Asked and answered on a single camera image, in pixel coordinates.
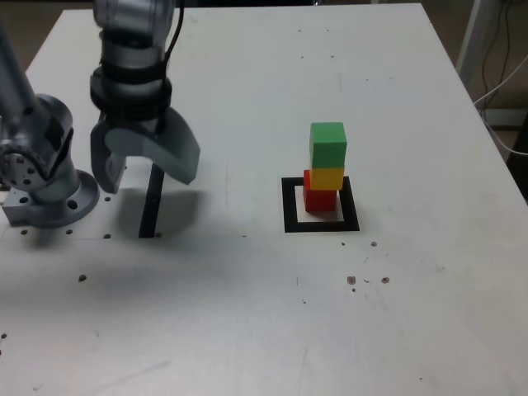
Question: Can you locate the black tape strip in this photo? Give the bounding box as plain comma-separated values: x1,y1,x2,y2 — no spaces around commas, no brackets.
138,164,166,239

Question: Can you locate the green cube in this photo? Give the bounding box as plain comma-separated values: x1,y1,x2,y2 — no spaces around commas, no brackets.
309,121,347,169

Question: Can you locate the thin black cable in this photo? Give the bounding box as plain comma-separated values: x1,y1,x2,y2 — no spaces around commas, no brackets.
480,0,515,111

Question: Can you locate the yellow cube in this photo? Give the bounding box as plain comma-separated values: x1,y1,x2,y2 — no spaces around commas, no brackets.
309,164,345,191

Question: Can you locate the white post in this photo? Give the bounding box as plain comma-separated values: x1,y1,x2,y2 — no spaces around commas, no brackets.
455,0,483,83

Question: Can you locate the black tape square outline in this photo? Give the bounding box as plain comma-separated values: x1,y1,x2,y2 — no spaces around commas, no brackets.
280,176,361,234

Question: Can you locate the red cube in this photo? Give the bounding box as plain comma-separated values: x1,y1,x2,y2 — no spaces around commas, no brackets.
303,169,338,213

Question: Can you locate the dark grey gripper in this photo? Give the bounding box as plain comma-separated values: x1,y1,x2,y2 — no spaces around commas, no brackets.
90,109,201,194

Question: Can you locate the white cable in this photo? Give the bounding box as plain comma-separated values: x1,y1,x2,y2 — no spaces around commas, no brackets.
473,55,528,157

